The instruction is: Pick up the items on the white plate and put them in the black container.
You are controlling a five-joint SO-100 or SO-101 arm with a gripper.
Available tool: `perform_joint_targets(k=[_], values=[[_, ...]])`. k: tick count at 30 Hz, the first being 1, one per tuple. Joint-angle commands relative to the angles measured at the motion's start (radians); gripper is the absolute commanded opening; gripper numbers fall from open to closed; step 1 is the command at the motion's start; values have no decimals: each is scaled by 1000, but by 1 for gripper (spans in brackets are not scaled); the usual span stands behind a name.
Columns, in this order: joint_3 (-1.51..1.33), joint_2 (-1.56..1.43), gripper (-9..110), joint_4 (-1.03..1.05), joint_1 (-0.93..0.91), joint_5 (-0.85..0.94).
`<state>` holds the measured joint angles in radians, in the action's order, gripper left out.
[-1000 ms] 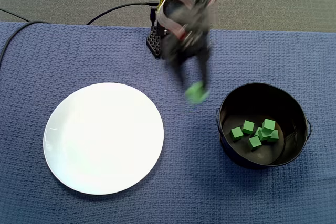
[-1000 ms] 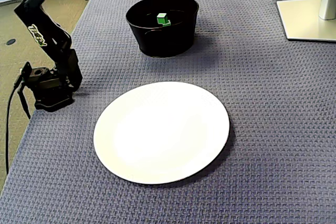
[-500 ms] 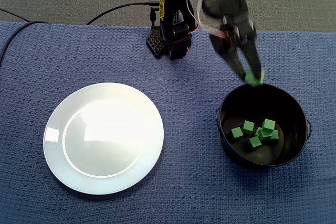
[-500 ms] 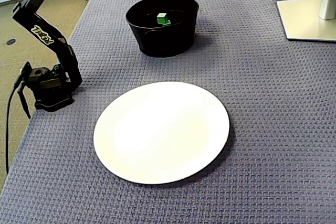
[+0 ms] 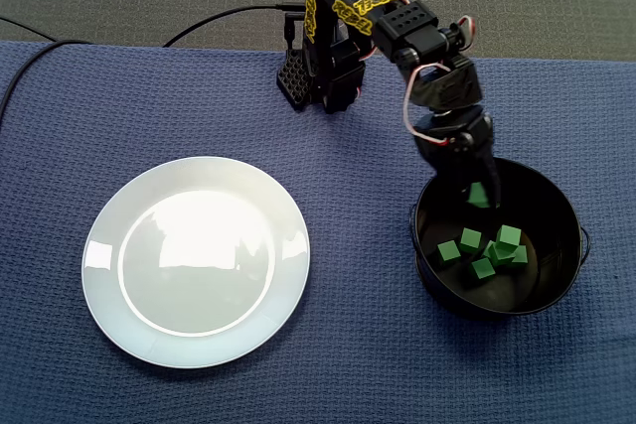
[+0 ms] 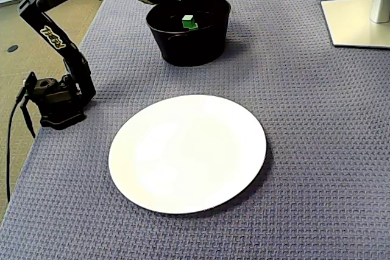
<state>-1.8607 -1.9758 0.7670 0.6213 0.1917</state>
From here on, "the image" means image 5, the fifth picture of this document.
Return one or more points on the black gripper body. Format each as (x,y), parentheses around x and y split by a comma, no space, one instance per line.
(451,140)

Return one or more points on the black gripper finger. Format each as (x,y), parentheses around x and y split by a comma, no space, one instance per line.
(452,178)
(493,181)

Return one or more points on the green foam cube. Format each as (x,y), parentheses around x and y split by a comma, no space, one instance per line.
(482,270)
(492,251)
(469,240)
(508,238)
(448,252)
(521,258)
(479,195)

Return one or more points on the black robot arm with stickers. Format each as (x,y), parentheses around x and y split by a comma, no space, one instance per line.
(328,46)

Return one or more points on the white round plate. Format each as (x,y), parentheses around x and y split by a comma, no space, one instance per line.
(199,255)

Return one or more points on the blue woven table cloth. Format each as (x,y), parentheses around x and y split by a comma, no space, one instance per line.
(348,245)

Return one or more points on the black round bucket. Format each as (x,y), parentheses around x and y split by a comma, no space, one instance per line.
(477,305)

